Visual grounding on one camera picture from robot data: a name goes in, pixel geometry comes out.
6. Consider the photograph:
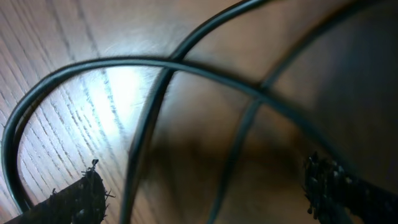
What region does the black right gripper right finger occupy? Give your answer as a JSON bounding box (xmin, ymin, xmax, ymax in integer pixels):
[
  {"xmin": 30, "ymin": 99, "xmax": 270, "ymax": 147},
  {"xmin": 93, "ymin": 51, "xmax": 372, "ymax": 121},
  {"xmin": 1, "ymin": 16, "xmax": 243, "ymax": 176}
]
[{"xmin": 303, "ymin": 153, "xmax": 397, "ymax": 223}]

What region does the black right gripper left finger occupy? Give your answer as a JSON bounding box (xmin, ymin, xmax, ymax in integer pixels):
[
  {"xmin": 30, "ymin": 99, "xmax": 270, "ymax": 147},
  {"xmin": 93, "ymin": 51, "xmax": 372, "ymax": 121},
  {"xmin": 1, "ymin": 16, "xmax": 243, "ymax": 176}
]
[{"xmin": 6, "ymin": 159, "xmax": 114, "ymax": 224}]

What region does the thin black cable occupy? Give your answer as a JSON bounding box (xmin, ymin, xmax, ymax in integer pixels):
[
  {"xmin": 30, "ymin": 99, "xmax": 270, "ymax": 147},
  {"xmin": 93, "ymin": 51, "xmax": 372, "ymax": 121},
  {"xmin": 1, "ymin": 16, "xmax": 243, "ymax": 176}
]
[{"xmin": 0, "ymin": 0, "xmax": 398, "ymax": 224}]

